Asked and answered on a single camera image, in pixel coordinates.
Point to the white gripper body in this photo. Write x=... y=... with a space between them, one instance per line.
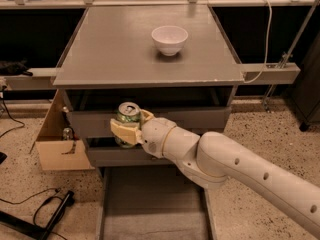
x=155 y=134

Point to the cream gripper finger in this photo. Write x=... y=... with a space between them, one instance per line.
x=145 y=116
x=127 y=132

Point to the green soda can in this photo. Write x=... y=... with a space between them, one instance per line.
x=129 y=114

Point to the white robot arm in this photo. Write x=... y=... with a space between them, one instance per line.
x=208 y=160

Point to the grey middle drawer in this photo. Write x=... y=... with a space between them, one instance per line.
x=105 y=152

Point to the grey drawer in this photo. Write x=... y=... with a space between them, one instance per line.
x=105 y=152
x=152 y=203
x=96 y=124

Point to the grey top drawer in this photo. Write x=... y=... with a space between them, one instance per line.
x=96 y=124

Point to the grey drawer cabinet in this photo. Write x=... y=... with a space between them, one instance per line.
x=113 y=59

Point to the grey bottom drawer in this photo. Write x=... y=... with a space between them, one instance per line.
x=152 y=203

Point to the small bottle in box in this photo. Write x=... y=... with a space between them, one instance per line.
x=67 y=133

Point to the open cardboard box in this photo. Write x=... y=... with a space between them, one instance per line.
x=55 y=153

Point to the white ceramic bowl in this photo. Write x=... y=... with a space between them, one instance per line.
x=169 y=40

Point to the black cloth on rail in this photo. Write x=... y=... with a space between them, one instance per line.
x=14 y=68

